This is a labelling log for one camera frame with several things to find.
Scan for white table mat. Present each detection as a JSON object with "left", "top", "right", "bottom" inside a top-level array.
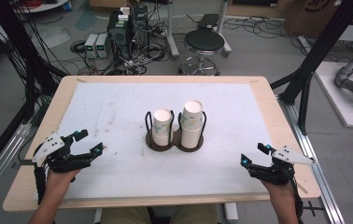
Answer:
[{"left": 34, "top": 81, "right": 274, "bottom": 201}]

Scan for cardboard box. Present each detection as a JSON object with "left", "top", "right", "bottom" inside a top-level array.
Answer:
[{"left": 284, "top": 0, "right": 353, "bottom": 39}]

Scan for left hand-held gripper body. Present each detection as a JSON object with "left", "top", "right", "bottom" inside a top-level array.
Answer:
[{"left": 32, "top": 132, "right": 92, "bottom": 175}]

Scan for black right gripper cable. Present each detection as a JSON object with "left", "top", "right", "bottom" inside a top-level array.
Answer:
[{"left": 291, "top": 178, "right": 305, "bottom": 224}]

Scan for tangle of floor cables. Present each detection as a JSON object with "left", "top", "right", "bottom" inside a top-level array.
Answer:
[{"left": 69, "top": 18, "right": 169, "bottom": 77}]

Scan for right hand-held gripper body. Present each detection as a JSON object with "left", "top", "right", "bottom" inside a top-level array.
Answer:
[{"left": 248, "top": 145, "right": 318, "bottom": 187}]

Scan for dark double cup holder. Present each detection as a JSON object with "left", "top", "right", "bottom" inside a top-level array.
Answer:
[{"left": 144, "top": 109, "right": 207, "bottom": 153}]

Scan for plain white paper cup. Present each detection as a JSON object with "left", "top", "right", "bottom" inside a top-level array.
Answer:
[{"left": 180, "top": 123, "right": 204, "bottom": 149}]

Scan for person's right hand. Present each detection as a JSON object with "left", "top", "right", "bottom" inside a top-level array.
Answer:
[{"left": 261, "top": 179, "right": 296, "bottom": 201}]

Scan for person's legs in khaki trousers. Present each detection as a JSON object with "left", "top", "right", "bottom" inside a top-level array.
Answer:
[{"left": 99, "top": 204, "right": 219, "bottom": 224}]

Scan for white platform board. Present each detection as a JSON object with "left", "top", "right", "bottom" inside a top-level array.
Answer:
[{"left": 314, "top": 61, "right": 353, "bottom": 129}]

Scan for black round stool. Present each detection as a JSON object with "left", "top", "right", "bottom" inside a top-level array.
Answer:
[{"left": 178, "top": 29, "right": 226, "bottom": 77}]

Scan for light wooden table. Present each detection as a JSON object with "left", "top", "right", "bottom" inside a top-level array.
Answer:
[{"left": 2, "top": 75, "right": 322, "bottom": 213}]

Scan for white stand leg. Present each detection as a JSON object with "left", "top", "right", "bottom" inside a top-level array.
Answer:
[
  {"left": 164, "top": 0, "right": 181, "bottom": 61},
  {"left": 215, "top": 0, "right": 233, "bottom": 59}
]

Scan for tall printed paper cup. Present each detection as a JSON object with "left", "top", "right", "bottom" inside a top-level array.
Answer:
[{"left": 181, "top": 99, "right": 205, "bottom": 130}]

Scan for short printed paper cup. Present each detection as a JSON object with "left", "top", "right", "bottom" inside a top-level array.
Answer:
[{"left": 151, "top": 107, "right": 174, "bottom": 147}]

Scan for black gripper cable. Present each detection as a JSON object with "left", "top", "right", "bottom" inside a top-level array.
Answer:
[
  {"left": 33, "top": 163, "right": 48, "bottom": 205},
  {"left": 291, "top": 178, "right": 305, "bottom": 224}
]

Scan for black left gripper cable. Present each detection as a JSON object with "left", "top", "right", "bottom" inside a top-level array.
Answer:
[{"left": 33, "top": 163, "right": 48, "bottom": 205}]

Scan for black computer tower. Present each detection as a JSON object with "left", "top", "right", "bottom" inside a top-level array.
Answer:
[{"left": 106, "top": 8, "right": 133, "bottom": 61}]

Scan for person's left hand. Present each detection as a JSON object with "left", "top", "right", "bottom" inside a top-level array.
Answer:
[{"left": 45, "top": 167, "right": 81, "bottom": 191}]

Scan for black metal frame strut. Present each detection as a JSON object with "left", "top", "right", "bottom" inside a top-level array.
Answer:
[
  {"left": 269, "top": 0, "right": 353, "bottom": 135},
  {"left": 0, "top": 0, "right": 70, "bottom": 125}
]

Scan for grey bench power supply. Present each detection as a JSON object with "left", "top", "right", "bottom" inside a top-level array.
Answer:
[
  {"left": 83, "top": 33, "right": 100, "bottom": 59},
  {"left": 94, "top": 33, "right": 109, "bottom": 59}
]

